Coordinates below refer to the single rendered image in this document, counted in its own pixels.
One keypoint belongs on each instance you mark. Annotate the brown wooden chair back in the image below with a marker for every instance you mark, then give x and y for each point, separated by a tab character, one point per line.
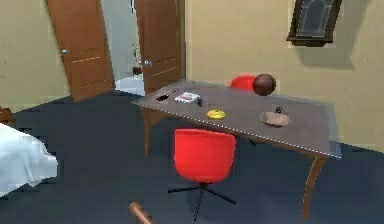
140	213

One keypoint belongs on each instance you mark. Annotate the brown wooden door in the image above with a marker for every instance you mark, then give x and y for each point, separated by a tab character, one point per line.
160	43
81	50

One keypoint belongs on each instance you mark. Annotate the small black object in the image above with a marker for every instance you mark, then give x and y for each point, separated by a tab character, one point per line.
278	109

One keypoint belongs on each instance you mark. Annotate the small dark grey box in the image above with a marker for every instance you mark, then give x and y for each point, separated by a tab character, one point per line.
202	100

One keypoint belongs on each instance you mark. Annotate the yellow round dish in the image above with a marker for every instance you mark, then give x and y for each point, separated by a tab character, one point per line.
216	114

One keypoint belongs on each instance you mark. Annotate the beige bowl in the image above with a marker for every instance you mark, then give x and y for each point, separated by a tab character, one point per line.
274	119

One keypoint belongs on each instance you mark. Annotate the red swivel chair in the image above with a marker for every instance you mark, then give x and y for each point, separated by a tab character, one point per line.
242	82
203	156

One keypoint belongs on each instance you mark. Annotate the silver door knob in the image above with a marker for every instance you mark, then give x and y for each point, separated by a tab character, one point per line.
146	63
63	51

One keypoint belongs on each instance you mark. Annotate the white bed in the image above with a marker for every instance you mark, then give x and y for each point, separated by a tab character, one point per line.
21	160

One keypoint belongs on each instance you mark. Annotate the brown wooden nightstand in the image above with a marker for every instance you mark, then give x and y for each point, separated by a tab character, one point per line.
5	115

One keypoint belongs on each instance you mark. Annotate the brown ball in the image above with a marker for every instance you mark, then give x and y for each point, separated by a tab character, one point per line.
264	84

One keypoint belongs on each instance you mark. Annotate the grey top wooden table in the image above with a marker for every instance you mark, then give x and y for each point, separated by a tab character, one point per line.
240	110

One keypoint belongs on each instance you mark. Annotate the potted house plant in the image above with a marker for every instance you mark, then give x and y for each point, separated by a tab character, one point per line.
136	65

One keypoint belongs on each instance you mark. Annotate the white book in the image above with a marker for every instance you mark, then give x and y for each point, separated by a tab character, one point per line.
187	97

